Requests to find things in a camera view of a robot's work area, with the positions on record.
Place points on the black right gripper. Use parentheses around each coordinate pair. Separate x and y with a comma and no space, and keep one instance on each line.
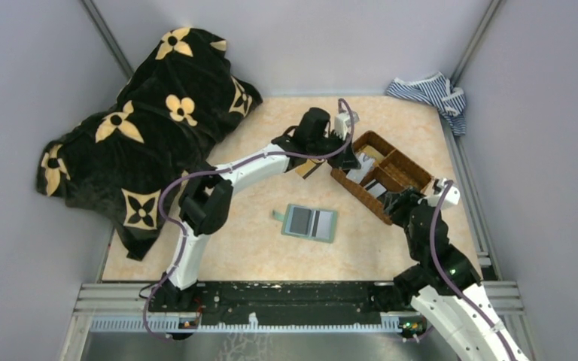
(397,203)

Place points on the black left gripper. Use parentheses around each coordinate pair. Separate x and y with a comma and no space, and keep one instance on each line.
(346,159)

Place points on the woven wicker divided basket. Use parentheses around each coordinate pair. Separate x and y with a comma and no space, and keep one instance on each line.
(393,169)

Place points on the green card holder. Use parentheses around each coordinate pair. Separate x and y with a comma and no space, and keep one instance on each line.
(322,225)

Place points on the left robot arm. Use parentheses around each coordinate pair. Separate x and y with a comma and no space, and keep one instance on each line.
(204,205)

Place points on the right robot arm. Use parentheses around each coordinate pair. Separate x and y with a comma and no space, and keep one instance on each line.
(443,286)

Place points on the silver card in basket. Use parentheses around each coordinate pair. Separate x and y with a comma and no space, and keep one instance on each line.
(366,165)

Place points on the white card with black stripe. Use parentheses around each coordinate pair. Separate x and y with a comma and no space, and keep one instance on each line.
(375,189)

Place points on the gold card on table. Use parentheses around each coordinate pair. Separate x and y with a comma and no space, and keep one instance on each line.
(309,167)

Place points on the grey card in holder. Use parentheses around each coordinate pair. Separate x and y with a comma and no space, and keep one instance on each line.
(300,221)

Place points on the blue striped cloth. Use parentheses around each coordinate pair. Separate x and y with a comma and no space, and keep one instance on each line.
(437,91)

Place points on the black floral blanket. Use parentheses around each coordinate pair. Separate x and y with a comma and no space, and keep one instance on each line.
(122,163)

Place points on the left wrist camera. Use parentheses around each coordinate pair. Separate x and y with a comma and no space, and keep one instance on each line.
(344,124)

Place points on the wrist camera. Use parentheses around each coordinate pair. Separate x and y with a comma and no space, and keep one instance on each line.
(344,124)
(444,194)

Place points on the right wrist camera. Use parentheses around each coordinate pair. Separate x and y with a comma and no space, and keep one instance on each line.
(444,194)

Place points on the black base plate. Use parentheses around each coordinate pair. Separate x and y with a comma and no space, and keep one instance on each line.
(231,303)

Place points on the aluminium frame rail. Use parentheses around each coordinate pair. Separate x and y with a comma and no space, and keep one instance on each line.
(123,307)

